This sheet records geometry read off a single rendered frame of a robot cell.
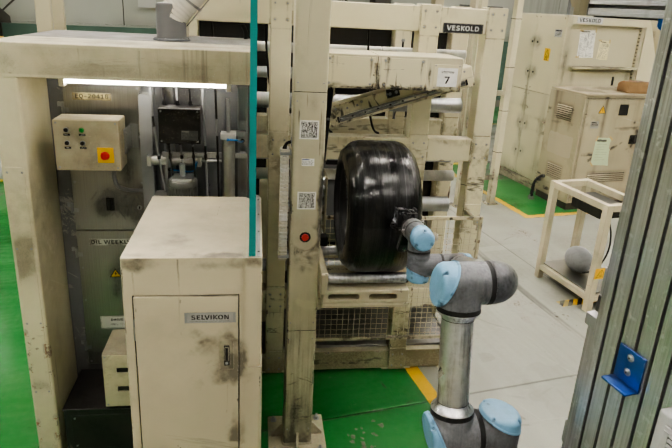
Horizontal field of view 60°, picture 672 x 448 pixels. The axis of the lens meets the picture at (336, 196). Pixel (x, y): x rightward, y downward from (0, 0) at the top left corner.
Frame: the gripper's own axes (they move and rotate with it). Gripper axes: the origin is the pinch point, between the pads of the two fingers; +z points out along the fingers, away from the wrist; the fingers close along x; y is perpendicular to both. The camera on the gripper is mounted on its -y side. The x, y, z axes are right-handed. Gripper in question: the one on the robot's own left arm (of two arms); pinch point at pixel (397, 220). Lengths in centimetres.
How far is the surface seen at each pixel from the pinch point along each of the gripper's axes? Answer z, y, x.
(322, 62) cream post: 14, 57, 29
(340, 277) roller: 17.0, -28.5, 18.3
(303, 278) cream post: 25, -32, 33
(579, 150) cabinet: 352, -11, -280
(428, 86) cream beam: 41, 50, -21
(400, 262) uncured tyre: 8.4, -19.4, -4.3
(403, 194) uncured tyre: 3.6, 9.2, -2.5
